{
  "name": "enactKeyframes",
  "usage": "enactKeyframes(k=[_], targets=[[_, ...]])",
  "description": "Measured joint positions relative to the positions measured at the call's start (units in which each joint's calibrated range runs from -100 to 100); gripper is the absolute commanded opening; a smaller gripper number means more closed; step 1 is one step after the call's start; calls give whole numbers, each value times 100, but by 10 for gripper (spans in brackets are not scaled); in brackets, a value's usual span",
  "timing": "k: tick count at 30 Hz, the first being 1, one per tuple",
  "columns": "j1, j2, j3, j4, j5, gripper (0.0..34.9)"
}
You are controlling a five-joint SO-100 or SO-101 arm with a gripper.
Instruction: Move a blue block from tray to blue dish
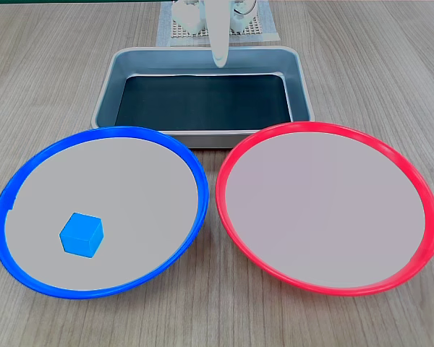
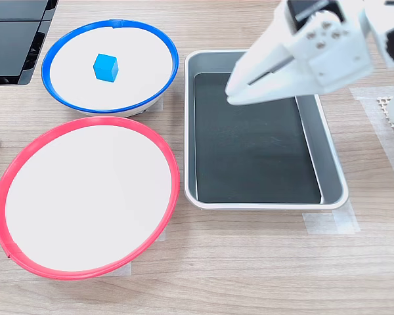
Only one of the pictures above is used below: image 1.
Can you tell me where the white plate with blue rim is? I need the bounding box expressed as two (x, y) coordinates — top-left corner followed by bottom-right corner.
(0, 125), (210, 301)

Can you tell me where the white plate with red rim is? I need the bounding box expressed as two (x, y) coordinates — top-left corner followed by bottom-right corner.
(215, 121), (434, 298)

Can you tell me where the black tray mat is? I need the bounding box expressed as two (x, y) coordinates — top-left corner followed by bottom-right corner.
(114, 73), (294, 132)

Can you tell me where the steel tray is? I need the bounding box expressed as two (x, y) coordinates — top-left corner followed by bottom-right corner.
(90, 46), (316, 150)

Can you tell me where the pale perforated base plate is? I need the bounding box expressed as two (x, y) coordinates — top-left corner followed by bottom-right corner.
(169, 14), (264, 39)

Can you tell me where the small blue cube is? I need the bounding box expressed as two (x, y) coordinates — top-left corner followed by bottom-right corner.
(59, 211), (105, 259)

